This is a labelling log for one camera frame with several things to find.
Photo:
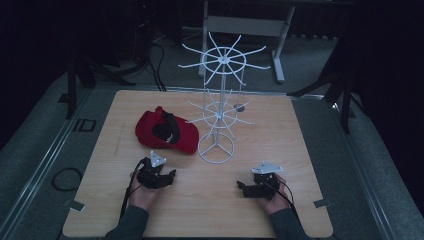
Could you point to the person's right hand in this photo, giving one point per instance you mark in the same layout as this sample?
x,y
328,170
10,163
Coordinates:
x,y
276,204

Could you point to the metal floor rail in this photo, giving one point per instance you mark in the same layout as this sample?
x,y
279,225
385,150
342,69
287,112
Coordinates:
x,y
363,173
40,166

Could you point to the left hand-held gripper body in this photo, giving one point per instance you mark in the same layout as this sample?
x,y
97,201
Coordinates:
x,y
148,176

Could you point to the black tripod stand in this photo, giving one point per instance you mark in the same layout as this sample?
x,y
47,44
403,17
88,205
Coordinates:
x,y
71,90
346,106

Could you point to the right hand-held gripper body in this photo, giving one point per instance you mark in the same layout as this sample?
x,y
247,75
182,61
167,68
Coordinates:
x,y
266,186

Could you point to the grey tape piece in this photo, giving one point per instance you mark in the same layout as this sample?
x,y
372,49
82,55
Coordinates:
x,y
323,203
77,205

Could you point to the white metal table stand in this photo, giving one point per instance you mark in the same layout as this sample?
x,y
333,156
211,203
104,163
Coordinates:
x,y
245,26

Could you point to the person's left hand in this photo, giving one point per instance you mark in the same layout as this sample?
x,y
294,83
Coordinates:
x,y
141,198

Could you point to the small grey round disc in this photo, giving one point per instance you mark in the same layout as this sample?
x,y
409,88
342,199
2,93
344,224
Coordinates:
x,y
239,107

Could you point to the red baseball cap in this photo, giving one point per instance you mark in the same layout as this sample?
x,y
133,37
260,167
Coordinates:
x,y
149,134

